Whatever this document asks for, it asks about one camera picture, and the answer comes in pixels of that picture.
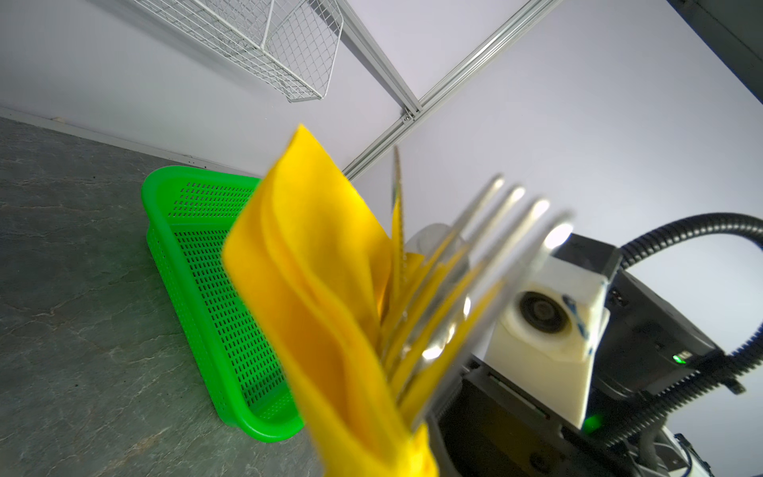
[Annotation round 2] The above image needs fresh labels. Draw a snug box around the long white wire rack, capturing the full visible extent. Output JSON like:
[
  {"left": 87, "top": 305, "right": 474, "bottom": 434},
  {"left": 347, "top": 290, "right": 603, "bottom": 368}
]
[{"left": 137, "top": 0, "right": 344, "bottom": 103}]

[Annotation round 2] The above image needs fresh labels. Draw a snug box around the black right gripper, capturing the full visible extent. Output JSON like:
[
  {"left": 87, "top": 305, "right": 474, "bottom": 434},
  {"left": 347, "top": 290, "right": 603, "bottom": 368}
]
[{"left": 437, "top": 357, "right": 632, "bottom": 476}]

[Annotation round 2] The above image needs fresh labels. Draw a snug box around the green plastic perforated basket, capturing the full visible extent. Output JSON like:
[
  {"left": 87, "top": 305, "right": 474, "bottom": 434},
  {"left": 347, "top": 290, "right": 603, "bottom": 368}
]
[{"left": 141, "top": 166, "right": 304, "bottom": 442}]

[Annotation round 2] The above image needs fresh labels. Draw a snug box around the silver spoon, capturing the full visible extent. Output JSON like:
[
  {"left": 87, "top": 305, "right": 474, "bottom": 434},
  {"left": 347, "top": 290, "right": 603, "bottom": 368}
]
[{"left": 405, "top": 223, "right": 464, "bottom": 260}]

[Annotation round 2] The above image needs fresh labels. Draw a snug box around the yellow paper napkin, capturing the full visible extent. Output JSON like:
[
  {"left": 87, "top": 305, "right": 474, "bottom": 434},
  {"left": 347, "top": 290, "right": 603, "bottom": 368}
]
[{"left": 222, "top": 126, "right": 439, "bottom": 476}]

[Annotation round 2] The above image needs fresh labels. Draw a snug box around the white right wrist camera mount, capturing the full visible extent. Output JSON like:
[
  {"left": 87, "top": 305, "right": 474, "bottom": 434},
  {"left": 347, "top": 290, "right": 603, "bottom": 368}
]
[{"left": 485, "top": 258, "right": 610, "bottom": 429}]

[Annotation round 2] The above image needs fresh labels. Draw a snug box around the silver knife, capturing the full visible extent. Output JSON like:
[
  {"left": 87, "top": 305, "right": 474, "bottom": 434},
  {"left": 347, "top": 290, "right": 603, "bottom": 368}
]
[{"left": 391, "top": 145, "right": 405, "bottom": 304}]

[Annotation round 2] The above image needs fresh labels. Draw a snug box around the aluminium enclosure frame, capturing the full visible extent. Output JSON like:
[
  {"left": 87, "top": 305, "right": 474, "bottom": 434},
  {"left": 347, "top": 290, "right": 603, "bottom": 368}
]
[{"left": 338, "top": 0, "right": 560, "bottom": 179}]

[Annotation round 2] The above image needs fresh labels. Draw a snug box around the black corrugated cable conduit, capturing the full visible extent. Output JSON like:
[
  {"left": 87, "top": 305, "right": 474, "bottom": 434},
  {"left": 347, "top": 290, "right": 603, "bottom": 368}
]
[{"left": 586, "top": 213, "right": 763, "bottom": 448}]

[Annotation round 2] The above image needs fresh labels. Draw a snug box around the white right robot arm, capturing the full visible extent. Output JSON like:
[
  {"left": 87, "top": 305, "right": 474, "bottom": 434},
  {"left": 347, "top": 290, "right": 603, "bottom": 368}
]
[{"left": 430, "top": 229, "right": 760, "bottom": 476}]

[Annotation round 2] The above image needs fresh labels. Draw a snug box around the silver fork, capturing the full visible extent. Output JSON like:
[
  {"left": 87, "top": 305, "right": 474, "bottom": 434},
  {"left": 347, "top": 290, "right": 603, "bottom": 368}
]
[{"left": 377, "top": 175, "right": 572, "bottom": 431}]

